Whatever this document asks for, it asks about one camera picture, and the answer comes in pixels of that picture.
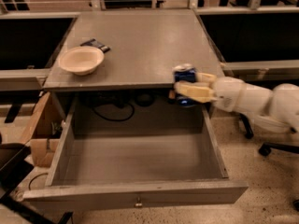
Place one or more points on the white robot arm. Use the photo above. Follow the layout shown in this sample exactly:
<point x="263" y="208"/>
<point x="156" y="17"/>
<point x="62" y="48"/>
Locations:
<point x="275" y="110"/>

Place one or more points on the blue pepsi can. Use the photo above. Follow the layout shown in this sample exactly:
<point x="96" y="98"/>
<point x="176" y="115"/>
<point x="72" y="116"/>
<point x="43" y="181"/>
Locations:
<point x="184" y="72"/>

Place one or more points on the metal drawer knob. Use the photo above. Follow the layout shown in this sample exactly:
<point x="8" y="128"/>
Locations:
<point x="138" y="203"/>

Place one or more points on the black table leg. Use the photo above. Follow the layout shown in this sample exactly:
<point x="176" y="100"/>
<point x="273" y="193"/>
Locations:
<point x="248" y="131"/>

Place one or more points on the brown cardboard box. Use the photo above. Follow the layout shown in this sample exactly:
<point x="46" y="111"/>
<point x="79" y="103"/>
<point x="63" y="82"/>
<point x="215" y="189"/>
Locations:
<point x="41" y="132"/>

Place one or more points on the white paper bowl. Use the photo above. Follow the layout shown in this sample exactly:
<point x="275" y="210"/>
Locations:
<point x="81" y="61"/>

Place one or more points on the dark snack packet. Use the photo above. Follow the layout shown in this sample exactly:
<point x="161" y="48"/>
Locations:
<point x="95" y="43"/>

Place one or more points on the grey cabinet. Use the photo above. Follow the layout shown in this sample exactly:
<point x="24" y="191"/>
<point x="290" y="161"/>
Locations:
<point x="145" y="45"/>

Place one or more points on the black office chair base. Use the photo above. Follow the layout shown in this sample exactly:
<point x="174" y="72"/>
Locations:
<point x="267" y="147"/>

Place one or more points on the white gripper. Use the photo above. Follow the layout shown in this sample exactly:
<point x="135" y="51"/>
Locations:
<point x="228" y="93"/>

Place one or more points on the black chair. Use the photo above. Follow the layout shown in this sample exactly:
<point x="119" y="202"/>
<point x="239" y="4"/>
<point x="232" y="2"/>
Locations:
<point x="13" y="169"/>

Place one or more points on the open grey top drawer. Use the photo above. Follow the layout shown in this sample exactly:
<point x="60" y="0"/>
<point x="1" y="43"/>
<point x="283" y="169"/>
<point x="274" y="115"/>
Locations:
<point x="165" y="154"/>

